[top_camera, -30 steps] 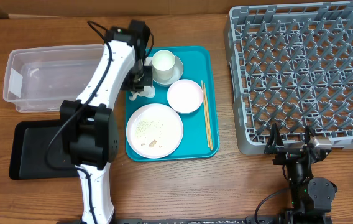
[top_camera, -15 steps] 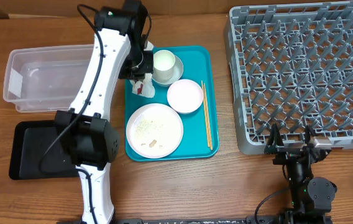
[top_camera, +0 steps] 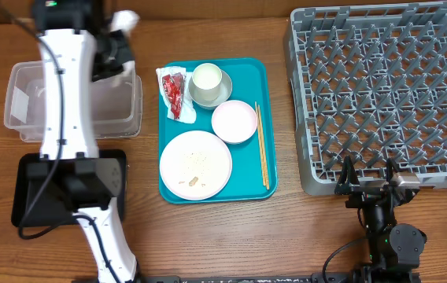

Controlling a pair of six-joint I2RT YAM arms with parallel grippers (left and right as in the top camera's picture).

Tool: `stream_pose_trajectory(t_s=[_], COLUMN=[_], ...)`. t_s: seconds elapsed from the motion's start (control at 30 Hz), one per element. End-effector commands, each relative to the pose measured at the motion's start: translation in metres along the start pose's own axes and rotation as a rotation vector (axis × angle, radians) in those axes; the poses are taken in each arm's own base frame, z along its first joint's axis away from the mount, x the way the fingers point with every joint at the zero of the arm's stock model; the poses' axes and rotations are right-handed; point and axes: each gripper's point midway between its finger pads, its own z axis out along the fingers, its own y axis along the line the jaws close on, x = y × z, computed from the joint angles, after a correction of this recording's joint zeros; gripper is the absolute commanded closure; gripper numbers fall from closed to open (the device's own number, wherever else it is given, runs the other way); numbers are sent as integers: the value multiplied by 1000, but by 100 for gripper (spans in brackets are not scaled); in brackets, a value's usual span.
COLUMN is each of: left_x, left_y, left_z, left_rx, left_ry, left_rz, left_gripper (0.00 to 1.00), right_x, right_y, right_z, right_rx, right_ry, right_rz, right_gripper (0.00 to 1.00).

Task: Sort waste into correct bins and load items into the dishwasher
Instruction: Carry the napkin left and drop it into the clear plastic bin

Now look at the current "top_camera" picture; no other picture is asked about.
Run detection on food scrap on plate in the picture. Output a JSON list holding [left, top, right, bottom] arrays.
[[189, 176, 198, 186]]

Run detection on grey dish rack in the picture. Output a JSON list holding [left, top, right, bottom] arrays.
[[284, 1, 447, 195]]

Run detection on black tray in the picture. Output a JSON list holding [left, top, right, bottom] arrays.
[[11, 149, 127, 227]]

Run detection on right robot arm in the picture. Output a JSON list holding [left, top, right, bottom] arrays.
[[322, 156, 427, 283]]

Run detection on white round plate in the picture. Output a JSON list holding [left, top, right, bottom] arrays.
[[159, 130, 233, 200]]

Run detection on clear plastic bin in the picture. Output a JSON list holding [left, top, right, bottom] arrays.
[[4, 61, 142, 142]]

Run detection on white napkin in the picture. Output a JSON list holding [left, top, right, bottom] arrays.
[[110, 10, 140, 37], [156, 66, 197, 123]]

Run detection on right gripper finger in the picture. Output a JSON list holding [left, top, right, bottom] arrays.
[[386, 158, 401, 182], [334, 156, 360, 195]]

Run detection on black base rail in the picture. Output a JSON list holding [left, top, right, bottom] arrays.
[[140, 272, 354, 283]]

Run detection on grey small bowl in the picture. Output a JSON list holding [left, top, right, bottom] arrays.
[[188, 71, 232, 110]]

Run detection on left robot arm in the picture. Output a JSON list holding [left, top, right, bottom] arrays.
[[18, 1, 139, 282]]

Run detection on white paper cup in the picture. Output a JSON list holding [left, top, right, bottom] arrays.
[[192, 63, 223, 101]]

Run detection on red sauce packet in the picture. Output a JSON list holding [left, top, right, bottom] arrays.
[[161, 72, 185, 119]]

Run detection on pink bowl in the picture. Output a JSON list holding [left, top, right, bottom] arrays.
[[211, 100, 257, 144]]

